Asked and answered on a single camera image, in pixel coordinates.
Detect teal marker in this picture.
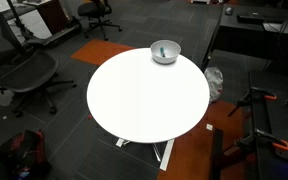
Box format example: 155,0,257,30
160,47,166,57

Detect white bowl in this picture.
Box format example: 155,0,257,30
150,40,181,64

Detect round white table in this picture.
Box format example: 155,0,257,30
86,48,210,170

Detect white plastic bag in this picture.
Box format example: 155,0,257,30
204,67,224,103

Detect black office chair far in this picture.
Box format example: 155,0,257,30
77,0,122,41

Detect black scooter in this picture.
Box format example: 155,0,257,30
6,0,81,46

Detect black keyboard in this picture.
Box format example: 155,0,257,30
237,13,264,24

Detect black mesh office chair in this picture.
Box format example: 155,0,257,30
0,12,77,117

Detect red and black backpack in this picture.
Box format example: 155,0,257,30
0,130,51,180

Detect black desk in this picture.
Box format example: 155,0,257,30
201,4,288,75

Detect orange-handled clamp lower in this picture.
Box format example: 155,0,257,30
235,128,288,151

